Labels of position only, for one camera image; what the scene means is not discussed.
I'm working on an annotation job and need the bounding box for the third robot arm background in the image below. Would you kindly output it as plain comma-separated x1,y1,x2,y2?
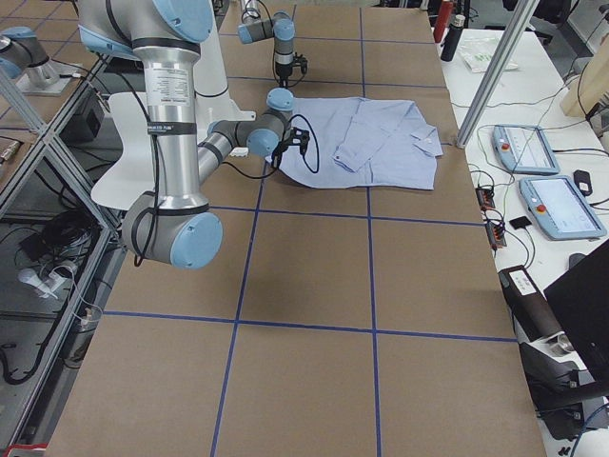
1,26,71,96

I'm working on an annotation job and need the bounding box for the aluminium frame post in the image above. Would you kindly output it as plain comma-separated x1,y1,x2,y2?
456,0,540,149

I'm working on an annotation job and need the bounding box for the lower teach pendant tablet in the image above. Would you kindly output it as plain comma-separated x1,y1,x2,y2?
519,175,607,241

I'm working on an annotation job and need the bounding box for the black monitor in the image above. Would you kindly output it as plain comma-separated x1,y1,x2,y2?
544,243,608,380

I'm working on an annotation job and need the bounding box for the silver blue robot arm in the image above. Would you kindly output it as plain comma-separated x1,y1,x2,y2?
237,1,308,89
79,1,309,268

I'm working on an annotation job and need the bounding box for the red water bottle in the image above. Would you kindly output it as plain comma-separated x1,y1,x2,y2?
433,0,454,44

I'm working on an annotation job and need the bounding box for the upper teach pendant tablet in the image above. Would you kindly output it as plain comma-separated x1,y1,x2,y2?
492,124,560,176

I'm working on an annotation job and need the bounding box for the teach pendant tablet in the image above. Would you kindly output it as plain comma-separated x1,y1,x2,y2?
519,175,607,241
492,124,560,176

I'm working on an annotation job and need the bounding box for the light blue striped shirt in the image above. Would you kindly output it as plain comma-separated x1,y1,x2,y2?
280,97,442,190

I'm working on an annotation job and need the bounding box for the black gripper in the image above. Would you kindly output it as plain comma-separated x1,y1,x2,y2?
270,127,310,168
273,51,308,89

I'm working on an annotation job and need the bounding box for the black water bottle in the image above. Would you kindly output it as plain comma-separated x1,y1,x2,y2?
441,14,466,62

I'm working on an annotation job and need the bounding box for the clear plastic bag green print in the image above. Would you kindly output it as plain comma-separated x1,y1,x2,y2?
458,37,500,73

